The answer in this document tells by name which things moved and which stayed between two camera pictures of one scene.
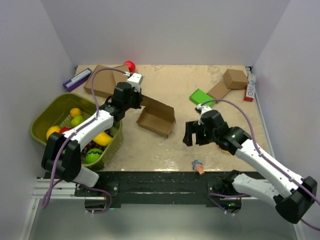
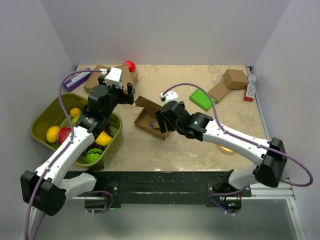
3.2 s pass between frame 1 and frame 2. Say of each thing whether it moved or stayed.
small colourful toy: moved
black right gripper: moved
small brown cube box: stayed
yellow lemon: stayed
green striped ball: stayed
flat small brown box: stayed
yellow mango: stayed
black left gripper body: moved
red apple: stayed
